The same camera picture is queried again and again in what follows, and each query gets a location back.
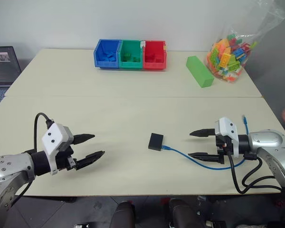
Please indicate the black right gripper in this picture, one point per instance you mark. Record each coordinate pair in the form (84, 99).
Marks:
(224, 149)

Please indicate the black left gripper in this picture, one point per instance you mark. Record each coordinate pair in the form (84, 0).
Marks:
(66, 161)

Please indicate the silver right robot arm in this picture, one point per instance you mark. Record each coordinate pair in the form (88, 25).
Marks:
(268, 147)

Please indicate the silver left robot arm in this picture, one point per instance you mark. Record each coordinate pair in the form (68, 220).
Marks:
(7, 171)

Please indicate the small black box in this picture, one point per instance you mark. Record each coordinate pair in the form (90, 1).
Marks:
(156, 141)

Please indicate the dark rounded shape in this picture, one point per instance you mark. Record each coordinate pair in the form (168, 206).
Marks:
(123, 215)
(184, 213)

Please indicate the long green block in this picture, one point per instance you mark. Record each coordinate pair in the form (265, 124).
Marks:
(199, 71)

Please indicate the clear bag of toy bricks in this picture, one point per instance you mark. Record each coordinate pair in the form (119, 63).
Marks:
(230, 59)

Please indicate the blue toy bricks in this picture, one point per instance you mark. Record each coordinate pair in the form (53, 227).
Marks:
(109, 57)

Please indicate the blue plastic bin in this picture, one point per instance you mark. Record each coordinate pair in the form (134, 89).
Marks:
(107, 54)

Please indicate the red toy bricks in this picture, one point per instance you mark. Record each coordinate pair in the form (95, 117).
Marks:
(154, 58)

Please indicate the green toy bricks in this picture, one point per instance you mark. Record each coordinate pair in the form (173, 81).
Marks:
(130, 58)

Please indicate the red plastic bin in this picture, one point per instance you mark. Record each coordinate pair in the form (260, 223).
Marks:
(154, 55)

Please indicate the green plastic bin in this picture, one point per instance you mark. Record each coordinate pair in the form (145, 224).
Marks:
(130, 55)

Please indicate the dark laptop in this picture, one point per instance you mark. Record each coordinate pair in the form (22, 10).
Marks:
(2, 69)

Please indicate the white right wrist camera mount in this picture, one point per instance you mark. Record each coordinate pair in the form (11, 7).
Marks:
(228, 128)

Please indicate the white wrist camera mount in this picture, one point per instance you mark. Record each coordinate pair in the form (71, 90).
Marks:
(52, 137)
(228, 128)

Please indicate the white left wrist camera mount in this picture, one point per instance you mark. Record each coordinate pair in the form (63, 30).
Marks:
(52, 137)

